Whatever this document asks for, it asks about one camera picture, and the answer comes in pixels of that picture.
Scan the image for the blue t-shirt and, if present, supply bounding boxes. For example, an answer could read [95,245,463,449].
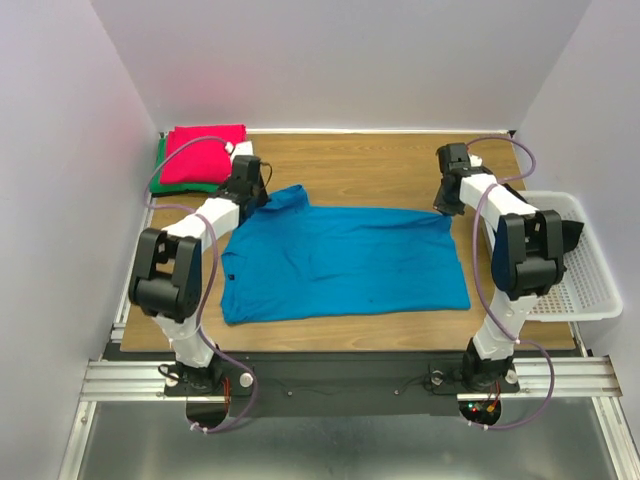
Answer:
[220,185,471,325]

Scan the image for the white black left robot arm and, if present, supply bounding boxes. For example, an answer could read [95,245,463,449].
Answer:
[128,155,268,395]

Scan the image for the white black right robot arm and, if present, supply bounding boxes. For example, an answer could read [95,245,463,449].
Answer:
[434,143,566,390]

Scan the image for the folded pink t-shirt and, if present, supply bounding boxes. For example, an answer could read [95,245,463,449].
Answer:
[159,124,247,185]

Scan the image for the folded green t-shirt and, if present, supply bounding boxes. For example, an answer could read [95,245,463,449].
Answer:
[149,137,218,197]

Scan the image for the black t-shirt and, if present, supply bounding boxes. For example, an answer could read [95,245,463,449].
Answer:
[504,184,584,255]

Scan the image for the white plastic laundry basket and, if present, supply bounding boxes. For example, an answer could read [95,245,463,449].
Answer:
[486,196,623,322]

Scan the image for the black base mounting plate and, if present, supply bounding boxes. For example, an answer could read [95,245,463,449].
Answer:
[151,352,519,424]

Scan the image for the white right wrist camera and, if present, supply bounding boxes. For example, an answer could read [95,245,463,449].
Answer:
[468,154,483,169]

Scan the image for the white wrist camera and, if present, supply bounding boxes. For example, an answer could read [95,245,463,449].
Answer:
[224,141,254,161]
[468,154,483,169]

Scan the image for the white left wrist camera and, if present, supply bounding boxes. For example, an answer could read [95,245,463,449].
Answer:
[224,141,254,161]

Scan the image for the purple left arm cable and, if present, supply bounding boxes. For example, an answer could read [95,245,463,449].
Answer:
[144,137,261,435]

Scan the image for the aluminium frame rail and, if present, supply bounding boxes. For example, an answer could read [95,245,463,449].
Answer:
[57,194,169,480]

